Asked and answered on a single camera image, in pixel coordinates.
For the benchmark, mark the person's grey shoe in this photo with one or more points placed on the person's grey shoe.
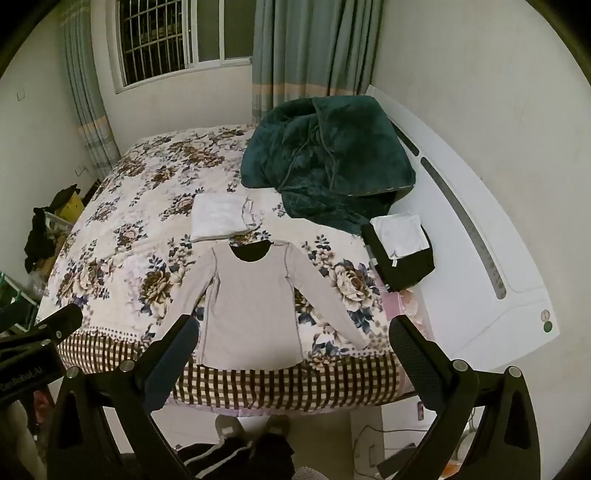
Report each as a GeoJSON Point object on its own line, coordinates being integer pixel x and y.
{"type": "Point", "coordinates": [228, 427]}
{"type": "Point", "coordinates": [277, 425]}

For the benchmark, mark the pile of dark clothes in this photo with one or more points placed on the pile of dark clothes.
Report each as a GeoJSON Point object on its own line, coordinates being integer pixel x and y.
{"type": "Point", "coordinates": [39, 235]}

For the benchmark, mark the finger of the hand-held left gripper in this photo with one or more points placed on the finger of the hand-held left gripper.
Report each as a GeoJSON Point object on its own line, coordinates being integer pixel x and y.
{"type": "Point", "coordinates": [51, 323]}

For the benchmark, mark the folded black garment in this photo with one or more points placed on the folded black garment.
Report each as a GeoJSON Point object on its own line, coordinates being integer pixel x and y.
{"type": "Point", "coordinates": [408, 270]}

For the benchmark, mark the folded white cloth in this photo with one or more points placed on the folded white cloth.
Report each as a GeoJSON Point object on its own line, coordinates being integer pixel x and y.
{"type": "Point", "coordinates": [219, 214]}

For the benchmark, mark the grey-green curtain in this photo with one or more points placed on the grey-green curtain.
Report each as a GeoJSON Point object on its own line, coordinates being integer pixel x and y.
{"type": "Point", "coordinates": [87, 92]}
{"type": "Point", "coordinates": [314, 50]}

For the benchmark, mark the white bed headboard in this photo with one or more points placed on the white bed headboard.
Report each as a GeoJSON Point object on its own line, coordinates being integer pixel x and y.
{"type": "Point", "coordinates": [475, 221]}

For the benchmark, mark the folded white garment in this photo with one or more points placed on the folded white garment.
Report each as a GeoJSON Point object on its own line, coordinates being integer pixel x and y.
{"type": "Point", "coordinates": [399, 240]}

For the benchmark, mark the barred window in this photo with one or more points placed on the barred window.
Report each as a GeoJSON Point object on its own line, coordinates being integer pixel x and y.
{"type": "Point", "coordinates": [180, 37]}

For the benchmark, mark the person's black striped trousers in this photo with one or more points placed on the person's black striped trousers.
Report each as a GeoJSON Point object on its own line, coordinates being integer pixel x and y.
{"type": "Point", "coordinates": [235, 457]}

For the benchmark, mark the yellow box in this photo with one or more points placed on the yellow box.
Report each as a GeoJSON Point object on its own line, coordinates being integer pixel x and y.
{"type": "Point", "coordinates": [69, 205]}

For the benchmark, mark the grey long-sleeve shirt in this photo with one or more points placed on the grey long-sleeve shirt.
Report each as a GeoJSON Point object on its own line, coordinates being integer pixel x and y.
{"type": "Point", "coordinates": [251, 300]}

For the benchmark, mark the pink pillow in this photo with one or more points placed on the pink pillow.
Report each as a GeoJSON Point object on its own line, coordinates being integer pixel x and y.
{"type": "Point", "coordinates": [406, 307]}

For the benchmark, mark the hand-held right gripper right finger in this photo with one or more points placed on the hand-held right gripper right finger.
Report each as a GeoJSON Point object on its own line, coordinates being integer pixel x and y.
{"type": "Point", "coordinates": [415, 364]}

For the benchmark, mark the floral bed sheet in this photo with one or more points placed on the floral bed sheet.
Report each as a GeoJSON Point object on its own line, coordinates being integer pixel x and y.
{"type": "Point", "coordinates": [184, 221]}

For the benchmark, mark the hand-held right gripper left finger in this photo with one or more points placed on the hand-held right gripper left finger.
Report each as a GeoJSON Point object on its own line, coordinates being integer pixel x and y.
{"type": "Point", "coordinates": [167, 364]}

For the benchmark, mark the dark green plush blanket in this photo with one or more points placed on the dark green plush blanket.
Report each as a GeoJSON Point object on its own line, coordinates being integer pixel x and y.
{"type": "Point", "coordinates": [323, 157]}

